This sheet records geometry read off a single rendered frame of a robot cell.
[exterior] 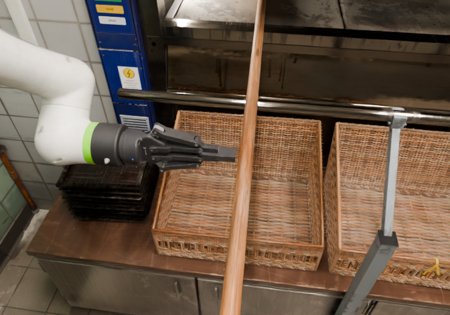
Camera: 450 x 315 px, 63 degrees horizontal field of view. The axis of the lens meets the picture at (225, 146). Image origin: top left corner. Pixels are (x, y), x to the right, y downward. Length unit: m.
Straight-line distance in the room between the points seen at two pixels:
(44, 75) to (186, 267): 0.80
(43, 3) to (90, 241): 0.83
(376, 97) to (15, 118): 1.50
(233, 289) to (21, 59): 0.52
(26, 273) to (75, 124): 1.45
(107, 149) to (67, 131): 0.09
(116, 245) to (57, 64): 0.78
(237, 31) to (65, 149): 0.69
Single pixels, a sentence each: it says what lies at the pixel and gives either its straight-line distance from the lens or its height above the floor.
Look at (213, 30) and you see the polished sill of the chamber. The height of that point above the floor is 1.17.
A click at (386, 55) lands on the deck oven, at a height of 1.13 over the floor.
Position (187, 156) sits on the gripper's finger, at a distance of 0.78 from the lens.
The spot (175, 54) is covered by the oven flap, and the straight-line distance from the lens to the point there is 1.36.
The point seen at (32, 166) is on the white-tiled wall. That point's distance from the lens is 2.09.
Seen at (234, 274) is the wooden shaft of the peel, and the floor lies 1.20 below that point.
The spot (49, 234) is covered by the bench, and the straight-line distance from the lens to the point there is 1.51.
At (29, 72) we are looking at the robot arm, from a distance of 0.76.
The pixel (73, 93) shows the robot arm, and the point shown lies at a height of 1.29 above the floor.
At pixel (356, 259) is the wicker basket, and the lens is 1.26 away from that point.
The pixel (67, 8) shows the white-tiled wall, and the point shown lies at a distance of 1.40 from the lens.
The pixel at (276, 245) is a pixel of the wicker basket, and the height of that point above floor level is 0.72.
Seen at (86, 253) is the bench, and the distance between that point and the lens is 1.42.
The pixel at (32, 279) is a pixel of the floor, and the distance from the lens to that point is 2.16.
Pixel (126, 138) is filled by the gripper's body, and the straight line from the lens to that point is 0.78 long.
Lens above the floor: 1.74
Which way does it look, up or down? 44 degrees down
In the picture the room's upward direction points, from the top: straight up
